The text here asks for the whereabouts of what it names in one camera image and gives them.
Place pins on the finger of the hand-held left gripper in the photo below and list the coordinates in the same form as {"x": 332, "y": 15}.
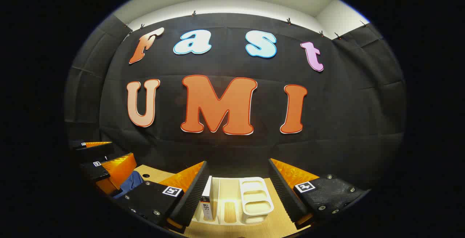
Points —
{"x": 94, "y": 152}
{"x": 95, "y": 170}

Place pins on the white bookshelf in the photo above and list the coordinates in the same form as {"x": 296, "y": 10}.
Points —
{"x": 254, "y": 194}

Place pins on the portrait cover book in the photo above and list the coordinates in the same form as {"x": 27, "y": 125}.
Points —
{"x": 207, "y": 203}

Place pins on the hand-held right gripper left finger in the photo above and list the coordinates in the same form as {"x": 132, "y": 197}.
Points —
{"x": 190, "y": 198}

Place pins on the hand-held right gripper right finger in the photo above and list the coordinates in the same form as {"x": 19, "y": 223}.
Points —
{"x": 283, "y": 194}

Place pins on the blue schoolbag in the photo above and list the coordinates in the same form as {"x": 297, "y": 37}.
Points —
{"x": 129, "y": 183}

